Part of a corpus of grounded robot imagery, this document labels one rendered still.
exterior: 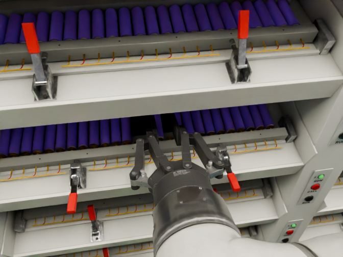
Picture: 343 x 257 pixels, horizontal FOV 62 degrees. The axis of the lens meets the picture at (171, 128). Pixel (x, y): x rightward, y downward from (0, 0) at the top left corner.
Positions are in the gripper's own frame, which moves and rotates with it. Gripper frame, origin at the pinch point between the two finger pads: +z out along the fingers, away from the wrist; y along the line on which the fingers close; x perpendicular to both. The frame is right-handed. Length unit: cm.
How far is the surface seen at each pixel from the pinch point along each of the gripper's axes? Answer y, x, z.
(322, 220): -48, 43, 10
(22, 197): 25.7, 8.5, -3.3
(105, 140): 11.0, 2.6, 2.7
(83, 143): 15.0, 2.6, 2.8
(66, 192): 18.3, 8.5, -3.5
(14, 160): 26.8, 3.4, 0.6
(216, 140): -9.7, 3.6, 0.1
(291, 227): -30.7, 32.6, 1.3
